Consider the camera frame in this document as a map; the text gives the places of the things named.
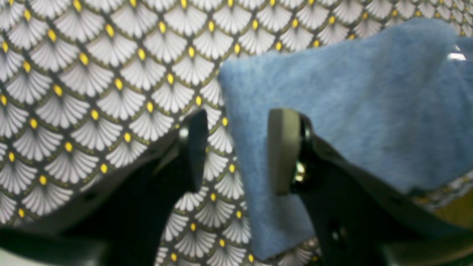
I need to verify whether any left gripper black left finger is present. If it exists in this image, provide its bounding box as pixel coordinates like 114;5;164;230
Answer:
1;109;208;266

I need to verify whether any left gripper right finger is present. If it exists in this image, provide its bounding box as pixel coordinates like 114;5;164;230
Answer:
268;108;472;266

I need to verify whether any blue T-shirt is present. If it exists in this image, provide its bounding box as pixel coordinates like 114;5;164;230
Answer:
217;17;472;260

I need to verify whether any fan-patterned tablecloth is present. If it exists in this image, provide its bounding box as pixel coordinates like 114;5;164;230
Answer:
0;0;472;266

